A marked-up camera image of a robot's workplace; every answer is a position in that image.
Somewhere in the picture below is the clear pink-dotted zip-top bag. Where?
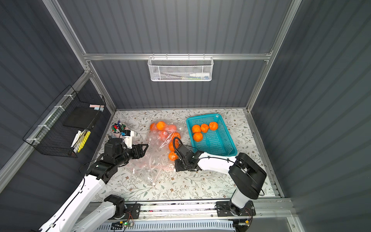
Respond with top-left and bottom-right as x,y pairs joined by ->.
128,121 -> 185,186

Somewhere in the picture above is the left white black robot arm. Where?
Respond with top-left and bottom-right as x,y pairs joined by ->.
39,137 -> 149,232

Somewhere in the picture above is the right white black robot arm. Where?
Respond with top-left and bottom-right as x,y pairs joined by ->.
175,144 -> 267,215

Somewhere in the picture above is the pink pen cup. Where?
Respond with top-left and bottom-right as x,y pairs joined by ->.
111,121 -> 126,138

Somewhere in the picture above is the teal plastic basket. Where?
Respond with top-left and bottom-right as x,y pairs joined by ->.
186,114 -> 237,157

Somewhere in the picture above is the yellow marker in basket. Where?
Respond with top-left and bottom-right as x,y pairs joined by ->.
74,130 -> 91,153

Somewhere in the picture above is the black wire wall basket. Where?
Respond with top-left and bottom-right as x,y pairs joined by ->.
23,87 -> 106,158

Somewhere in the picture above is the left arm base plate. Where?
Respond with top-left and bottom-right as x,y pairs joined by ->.
107,202 -> 142,221

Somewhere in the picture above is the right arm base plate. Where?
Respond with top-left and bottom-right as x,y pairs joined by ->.
214,201 -> 256,217

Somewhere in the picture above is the white wire wall basket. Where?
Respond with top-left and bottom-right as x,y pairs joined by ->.
147,56 -> 214,82

